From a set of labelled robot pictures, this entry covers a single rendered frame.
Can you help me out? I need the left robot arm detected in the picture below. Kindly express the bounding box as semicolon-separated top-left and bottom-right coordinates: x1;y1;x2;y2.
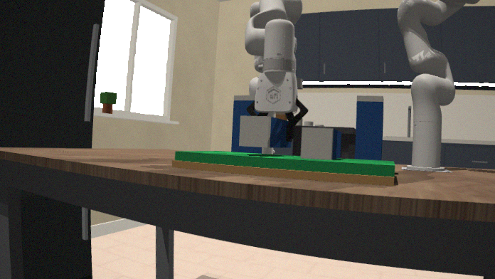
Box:
398;0;480;171

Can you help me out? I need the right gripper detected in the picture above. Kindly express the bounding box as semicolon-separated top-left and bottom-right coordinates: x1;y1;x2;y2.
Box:
246;69;308;142

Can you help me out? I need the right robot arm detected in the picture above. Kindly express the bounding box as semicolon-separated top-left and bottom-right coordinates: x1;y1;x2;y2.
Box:
245;0;303;74

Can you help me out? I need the grey crate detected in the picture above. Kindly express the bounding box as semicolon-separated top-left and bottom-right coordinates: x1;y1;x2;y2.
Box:
292;125;356;159

